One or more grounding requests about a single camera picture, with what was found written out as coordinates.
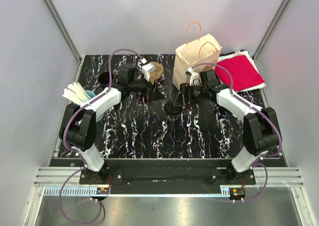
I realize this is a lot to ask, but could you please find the black coffee cup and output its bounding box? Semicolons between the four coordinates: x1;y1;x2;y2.
98;71;114;89
164;101;182;122

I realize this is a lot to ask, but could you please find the purple cable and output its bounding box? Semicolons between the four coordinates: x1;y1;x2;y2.
59;48;148;223
189;63;284;202

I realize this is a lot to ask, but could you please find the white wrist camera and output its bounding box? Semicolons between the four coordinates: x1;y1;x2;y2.
141;58;156;84
185;67;201;86

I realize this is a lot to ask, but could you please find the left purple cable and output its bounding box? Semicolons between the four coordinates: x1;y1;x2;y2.
59;48;148;223

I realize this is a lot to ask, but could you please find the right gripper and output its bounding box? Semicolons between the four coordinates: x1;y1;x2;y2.
173;83;207;107

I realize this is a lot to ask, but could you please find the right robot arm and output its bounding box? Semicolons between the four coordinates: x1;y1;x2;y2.
165;69;282;184

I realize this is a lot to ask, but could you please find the beige paper takeout bag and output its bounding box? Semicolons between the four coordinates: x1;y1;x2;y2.
172;31;222;89

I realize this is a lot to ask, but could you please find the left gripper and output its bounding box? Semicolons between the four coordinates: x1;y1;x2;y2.
129;72;164;102

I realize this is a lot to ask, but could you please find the white wooden stirrer bundle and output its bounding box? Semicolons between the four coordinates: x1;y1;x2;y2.
62;82;91;105

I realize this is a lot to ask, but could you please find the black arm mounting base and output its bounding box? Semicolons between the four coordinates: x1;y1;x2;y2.
79;159;256;186

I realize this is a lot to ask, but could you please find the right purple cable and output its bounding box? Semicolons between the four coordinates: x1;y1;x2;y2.
189;63;284;202

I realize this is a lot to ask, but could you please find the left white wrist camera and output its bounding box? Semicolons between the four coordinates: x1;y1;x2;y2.
141;58;156;84

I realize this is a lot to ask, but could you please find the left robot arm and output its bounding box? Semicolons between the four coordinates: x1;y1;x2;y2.
59;62;164;184

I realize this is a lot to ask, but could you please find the lower brown pulp cup carrier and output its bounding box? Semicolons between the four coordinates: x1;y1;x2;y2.
149;62;164;84

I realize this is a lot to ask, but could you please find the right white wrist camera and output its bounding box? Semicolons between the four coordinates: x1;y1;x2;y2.
185;67;201;86

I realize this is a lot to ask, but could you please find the light blue holder cup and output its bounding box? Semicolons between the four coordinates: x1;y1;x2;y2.
85;90;104;122

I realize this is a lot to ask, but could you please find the aluminium frame rail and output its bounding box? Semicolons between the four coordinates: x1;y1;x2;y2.
24;166;319;226

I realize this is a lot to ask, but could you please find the black marble pattern mat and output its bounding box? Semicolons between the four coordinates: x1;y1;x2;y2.
95;54;244;159

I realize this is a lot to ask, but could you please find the red cloth napkin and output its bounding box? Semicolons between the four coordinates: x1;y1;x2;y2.
214;55;265;92

